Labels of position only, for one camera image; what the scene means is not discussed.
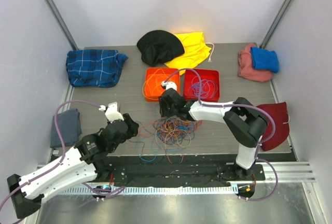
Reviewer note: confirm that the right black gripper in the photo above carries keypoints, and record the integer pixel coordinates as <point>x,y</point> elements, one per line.
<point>163,110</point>

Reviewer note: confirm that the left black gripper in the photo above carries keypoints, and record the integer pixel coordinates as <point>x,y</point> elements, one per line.
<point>133,130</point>

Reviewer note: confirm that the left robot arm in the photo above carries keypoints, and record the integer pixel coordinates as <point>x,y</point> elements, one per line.
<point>84,162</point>

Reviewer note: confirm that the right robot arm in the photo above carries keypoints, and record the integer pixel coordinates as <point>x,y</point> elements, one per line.
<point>244,121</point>

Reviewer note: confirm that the orange plastic box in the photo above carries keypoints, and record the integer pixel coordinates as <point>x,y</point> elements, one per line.
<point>151,88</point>

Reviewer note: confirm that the red plastic box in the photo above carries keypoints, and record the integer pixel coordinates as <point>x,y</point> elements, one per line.
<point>206,85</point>

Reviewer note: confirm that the black cloth hat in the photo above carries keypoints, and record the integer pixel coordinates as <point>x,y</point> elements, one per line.
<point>159,46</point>

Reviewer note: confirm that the yellow cloth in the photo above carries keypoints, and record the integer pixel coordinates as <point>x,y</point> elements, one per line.
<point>196,51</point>

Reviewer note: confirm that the grey cloth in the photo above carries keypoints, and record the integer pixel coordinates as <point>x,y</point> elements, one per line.
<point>69,126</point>

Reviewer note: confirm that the blue plaid cloth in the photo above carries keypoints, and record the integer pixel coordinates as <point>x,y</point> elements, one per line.
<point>94,67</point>

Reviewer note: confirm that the pink cloth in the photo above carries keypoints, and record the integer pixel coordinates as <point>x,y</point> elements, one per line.
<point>246,69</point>

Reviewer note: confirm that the dark red cloth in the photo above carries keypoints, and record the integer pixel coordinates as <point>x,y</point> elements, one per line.
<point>279,114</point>

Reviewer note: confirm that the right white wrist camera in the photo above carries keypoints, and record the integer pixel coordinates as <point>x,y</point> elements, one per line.
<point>169,85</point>

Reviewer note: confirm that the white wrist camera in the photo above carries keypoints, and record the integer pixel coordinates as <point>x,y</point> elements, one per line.
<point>111,112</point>
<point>169,85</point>

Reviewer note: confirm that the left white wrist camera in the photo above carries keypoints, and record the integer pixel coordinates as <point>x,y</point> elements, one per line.
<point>111,112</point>

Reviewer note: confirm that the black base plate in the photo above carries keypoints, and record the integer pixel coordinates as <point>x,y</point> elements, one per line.
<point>197,171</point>

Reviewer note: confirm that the white cable duct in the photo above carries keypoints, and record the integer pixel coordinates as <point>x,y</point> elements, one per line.
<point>233,189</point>

